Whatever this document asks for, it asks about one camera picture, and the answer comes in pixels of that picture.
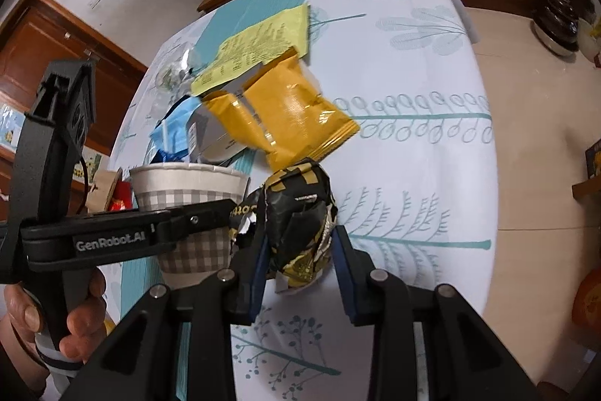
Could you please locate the yellow printed sheet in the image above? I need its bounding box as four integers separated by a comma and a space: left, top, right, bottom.
190, 4, 311, 97

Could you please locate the wooden door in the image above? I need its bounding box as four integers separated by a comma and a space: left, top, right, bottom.
0, 0, 148, 157

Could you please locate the clear plastic wrapper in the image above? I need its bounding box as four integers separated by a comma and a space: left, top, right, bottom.
155, 46, 202, 94

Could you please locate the wall poster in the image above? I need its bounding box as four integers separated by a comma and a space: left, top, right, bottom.
0, 103, 30, 150

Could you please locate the blue face mask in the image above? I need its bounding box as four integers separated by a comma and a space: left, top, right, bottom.
149, 95, 204, 155

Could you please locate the checked paper cup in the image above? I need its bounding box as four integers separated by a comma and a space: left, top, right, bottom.
129, 163, 251, 289

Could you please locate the black gold wrapper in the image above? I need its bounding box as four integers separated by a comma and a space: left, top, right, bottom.
229, 157, 340, 289

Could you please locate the person's left hand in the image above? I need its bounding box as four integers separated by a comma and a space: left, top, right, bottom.
0, 269, 111, 366

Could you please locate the torn orange snack packet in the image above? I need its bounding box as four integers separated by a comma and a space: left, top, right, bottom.
201, 46, 361, 171

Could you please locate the brown paper bag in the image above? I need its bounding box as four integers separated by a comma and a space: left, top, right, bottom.
91, 168, 124, 214

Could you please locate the silver box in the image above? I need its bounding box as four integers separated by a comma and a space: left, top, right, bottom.
188, 103, 247, 164

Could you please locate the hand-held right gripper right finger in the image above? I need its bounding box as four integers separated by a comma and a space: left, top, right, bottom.
332, 225, 541, 401

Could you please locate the table with patterned cloth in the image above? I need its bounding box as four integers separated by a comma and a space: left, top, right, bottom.
106, 0, 499, 401

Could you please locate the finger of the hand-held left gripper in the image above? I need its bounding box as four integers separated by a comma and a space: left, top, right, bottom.
157, 200, 245, 249

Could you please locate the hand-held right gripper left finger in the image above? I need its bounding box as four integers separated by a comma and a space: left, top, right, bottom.
61, 236, 270, 401

